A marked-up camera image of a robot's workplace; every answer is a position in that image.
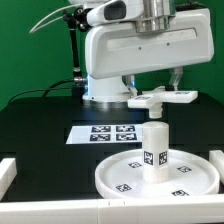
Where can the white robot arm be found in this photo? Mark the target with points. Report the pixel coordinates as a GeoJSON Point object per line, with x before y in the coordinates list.
{"type": "Point", "coordinates": [156, 17]}

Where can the white round table top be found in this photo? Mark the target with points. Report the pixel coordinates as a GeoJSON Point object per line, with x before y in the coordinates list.
{"type": "Point", "coordinates": [138, 174]}

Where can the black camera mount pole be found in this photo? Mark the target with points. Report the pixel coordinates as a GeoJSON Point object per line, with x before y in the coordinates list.
{"type": "Point", "coordinates": [77, 21]}

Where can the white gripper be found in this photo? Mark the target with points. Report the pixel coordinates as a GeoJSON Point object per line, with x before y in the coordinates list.
{"type": "Point", "coordinates": [118, 49]}

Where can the white left fence block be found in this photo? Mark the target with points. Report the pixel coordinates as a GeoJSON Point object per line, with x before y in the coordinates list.
{"type": "Point", "coordinates": [8, 172]}

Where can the white front fence rail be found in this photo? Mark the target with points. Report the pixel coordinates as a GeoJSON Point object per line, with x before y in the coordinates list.
{"type": "Point", "coordinates": [176, 210]}

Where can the white marker sheet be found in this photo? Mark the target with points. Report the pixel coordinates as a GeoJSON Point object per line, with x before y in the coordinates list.
{"type": "Point", "coordinates": [99, 134]}

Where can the white cross-shaped table base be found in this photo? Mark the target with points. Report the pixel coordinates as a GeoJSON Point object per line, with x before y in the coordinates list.
{"type": "Point", "coordinates": [153, 100]}

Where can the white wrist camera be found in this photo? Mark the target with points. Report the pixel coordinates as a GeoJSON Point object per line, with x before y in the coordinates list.
{"type": "Point", "coordinates": [115, 11]}

